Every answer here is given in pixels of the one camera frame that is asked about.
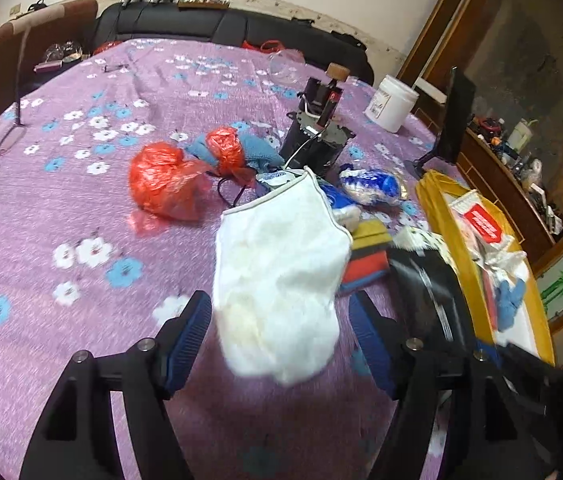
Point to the large red plastic bag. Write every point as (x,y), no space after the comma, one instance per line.
(161,185)

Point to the clear plastic bowl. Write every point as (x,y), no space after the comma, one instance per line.
(284,70)

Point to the coloured sponge stack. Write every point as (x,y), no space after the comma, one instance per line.
(369,255)

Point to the blue white plastic bag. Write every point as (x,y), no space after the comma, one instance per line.
(369,185)

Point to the clear zip bag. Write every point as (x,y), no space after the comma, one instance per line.
(501,259)

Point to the small red plastic bag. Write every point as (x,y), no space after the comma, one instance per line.
(224,152)

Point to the thin-framed eyeglasses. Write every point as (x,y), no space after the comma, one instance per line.
(111,66)

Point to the tissue pack blue print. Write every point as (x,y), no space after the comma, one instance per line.
(336,202)

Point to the grey phone stand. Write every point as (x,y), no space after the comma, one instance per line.
(424,165)

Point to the blue knit cloth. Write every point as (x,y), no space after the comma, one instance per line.
(509,302)
(259,150)

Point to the wooden cabinet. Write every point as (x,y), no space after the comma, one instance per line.
(506,180)

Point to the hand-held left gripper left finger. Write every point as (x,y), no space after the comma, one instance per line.
(191,330)

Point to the white plastic jar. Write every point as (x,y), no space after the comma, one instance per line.
(391,105)

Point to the black packet white print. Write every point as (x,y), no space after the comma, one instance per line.
(431,295)

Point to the dark bottle brown cap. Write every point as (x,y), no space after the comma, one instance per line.
(334,95)

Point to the black tablet on stand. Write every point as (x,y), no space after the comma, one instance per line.
(456,115)

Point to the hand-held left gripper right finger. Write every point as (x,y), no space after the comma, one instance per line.
(371,340)

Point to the pile of assorted clutter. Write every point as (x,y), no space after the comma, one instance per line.
(516,150)

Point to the yellow rimmed white tray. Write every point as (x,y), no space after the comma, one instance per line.
(446,240)

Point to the black sofa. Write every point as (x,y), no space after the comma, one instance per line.
(171,22)

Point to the white packet orange print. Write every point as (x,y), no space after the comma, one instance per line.
(484,225)

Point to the purple floral tablecloth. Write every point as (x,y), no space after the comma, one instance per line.
(86,260)

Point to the wooden strip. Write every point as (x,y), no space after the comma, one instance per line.
(204,5)

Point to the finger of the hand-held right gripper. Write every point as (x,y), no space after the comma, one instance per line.
(536,372)

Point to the lemon-print tissue pack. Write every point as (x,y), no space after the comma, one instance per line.
(414,237)

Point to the black cylindrical motor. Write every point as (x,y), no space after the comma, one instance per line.
(316,150)

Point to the dark bags on chair seat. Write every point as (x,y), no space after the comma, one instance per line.
(59,55)

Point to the white fluffy cloth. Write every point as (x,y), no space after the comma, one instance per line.
(276,280)

